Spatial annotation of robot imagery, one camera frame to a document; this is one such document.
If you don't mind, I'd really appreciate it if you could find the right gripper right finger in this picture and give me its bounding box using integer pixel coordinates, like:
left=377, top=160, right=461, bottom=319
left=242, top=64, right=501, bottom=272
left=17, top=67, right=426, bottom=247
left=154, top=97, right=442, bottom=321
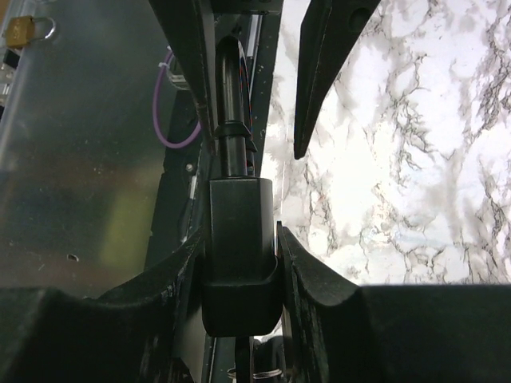
left=277, top=226, right=510, bottom=382

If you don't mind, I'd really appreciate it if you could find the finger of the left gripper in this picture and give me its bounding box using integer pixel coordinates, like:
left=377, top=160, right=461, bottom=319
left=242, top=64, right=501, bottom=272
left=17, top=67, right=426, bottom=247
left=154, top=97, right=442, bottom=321
left=294, top=0, right=379, bottom=160
left=149, top=0, right=217, bottom=154

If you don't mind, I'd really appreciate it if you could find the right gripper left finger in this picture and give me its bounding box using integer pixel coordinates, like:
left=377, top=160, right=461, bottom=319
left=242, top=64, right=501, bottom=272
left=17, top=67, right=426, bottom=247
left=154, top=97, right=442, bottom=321
left=1, top=233, right=205, bottom=382

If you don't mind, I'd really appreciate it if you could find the black padlock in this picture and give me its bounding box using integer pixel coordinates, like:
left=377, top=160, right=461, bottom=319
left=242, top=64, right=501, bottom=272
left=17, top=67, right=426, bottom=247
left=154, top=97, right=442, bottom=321
left=202, top=36, right=283, bottom=338

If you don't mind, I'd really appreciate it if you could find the large brass padlock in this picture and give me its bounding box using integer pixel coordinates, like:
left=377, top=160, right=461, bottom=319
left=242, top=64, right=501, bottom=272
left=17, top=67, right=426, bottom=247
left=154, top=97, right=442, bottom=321
left=3, top=15, right=57, bottom=49

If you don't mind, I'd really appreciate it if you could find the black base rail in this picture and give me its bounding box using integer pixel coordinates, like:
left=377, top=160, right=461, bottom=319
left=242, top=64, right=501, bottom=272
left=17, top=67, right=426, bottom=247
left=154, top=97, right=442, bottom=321
left=145, top=1, right=283, bottom=268

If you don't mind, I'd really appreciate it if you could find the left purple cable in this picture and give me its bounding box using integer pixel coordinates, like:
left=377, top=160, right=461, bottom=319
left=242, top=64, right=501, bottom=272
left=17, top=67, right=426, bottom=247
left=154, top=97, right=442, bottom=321
left=153, top=51, right=203, bottom=149

